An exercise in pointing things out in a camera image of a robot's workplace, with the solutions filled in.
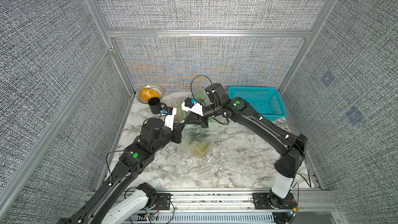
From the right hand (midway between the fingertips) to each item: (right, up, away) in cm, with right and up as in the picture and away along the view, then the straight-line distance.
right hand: (185, 116), depth 68 cm
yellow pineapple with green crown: (+6, -15, +10) cm, 20 cm away
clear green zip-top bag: (+14, -9, +12) cm, 20 cm away
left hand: (+1, -3, 0) cm, 3 cm away
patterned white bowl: (-29, +19, +53) cm, 64 cm away
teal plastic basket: (+57, +8, +46) cm, 73 cm away
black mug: (-23, +5, +35) cm, 43 cm away
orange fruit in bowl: (-31, +13, +42) cm, 54 cm away
